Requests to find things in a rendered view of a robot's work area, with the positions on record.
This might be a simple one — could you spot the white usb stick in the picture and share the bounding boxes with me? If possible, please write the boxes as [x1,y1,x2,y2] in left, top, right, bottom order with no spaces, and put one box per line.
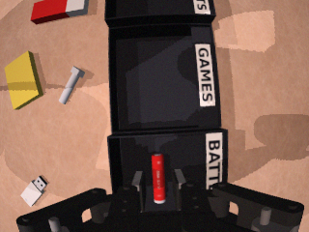
[20,176,47,207]

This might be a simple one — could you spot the red and white eraser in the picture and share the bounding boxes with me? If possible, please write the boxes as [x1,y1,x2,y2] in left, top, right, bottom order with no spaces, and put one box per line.
[31,0,89,25]

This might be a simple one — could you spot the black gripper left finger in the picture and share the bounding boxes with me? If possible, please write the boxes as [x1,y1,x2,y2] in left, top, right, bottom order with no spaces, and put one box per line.
[16,171,146,232]

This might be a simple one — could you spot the black three-compartment bin rack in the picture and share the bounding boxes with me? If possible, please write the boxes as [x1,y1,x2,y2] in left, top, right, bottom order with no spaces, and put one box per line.
[104,0,228,214]

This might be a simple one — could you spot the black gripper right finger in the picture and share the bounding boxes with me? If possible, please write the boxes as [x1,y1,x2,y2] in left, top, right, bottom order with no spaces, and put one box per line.
[172,169,304,232]

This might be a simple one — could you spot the red battery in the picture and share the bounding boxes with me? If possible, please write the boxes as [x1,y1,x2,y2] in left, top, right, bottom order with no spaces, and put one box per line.
[152,154,166,203]

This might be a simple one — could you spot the yellow flat square pad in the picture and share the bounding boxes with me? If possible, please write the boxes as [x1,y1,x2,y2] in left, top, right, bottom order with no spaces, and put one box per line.
[5,51,43,110]

